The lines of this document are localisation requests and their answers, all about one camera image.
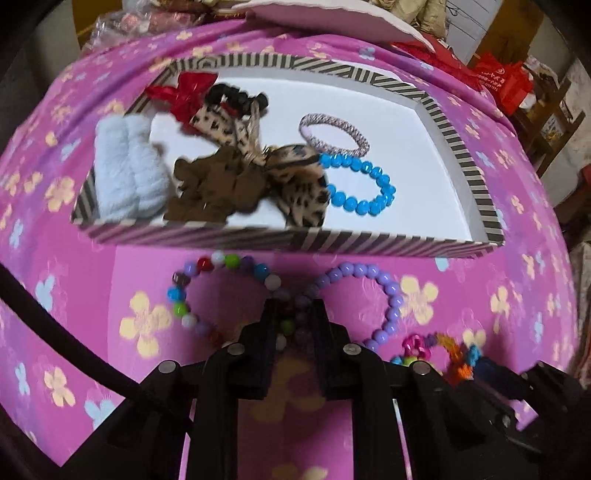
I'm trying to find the multicolour bead bracelet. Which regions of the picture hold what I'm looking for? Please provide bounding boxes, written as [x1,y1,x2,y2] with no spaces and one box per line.
[166,250,316,351]

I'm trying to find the red gift bag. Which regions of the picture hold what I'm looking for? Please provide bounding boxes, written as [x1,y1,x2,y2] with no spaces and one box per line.
[472,52,534,116]

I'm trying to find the white pink pillow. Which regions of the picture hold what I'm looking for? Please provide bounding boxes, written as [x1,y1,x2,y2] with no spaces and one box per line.
[230,0,434,51]

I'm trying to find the clear plastic bag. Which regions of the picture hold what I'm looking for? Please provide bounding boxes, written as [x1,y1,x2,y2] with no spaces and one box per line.
[80,4,250,54]

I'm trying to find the purple bead bracelet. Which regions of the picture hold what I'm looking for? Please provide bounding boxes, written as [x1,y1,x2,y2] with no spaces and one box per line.
[303,261,406,354]

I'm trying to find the wooden chair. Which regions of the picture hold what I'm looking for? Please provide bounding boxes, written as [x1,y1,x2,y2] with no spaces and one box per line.
[510,72,586,177]

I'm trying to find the beige floral blanket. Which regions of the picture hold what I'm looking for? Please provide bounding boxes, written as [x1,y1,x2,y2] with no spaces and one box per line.
[370,0,447,29]

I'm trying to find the light blue fluffy scrunchie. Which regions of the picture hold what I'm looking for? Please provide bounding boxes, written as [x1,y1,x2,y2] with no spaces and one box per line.
[93,114,172,222]

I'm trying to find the pink floral bedsheet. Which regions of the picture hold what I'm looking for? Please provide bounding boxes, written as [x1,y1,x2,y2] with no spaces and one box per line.
[1,20,581,479]

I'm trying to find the black scrunchie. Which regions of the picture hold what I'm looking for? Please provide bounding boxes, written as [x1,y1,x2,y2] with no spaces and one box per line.
[205,83,269,118]

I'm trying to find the brown scrunchie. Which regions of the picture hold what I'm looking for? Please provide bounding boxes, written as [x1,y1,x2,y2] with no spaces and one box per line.
[163,146,266,223]

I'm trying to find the black cable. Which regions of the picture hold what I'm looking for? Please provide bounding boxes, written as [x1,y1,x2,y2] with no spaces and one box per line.
[0,264,144,407]

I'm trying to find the blue bead bracelet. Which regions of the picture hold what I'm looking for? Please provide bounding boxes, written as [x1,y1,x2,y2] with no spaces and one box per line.
[317,153,398,217]

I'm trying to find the striped cardboard box tray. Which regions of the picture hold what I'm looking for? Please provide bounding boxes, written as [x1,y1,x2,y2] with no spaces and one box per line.
[70,52,507,259]

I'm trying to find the colourful flower bracelet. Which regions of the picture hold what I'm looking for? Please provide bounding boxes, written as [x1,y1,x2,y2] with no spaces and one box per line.
[389,332,484,386]

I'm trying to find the leopard print bow hair tie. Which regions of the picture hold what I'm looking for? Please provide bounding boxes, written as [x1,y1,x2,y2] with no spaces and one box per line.
[189,103,332,229]

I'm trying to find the red cushion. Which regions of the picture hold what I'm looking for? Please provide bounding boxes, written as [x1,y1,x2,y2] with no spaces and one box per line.
[392,35,483,92]

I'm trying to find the pink braided bracelet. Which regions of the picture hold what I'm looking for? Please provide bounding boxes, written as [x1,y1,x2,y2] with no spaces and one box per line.
[298,113,371,159]

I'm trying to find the red bow hair tie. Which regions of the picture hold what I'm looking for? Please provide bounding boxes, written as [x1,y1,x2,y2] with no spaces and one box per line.
[144,71,219,135]

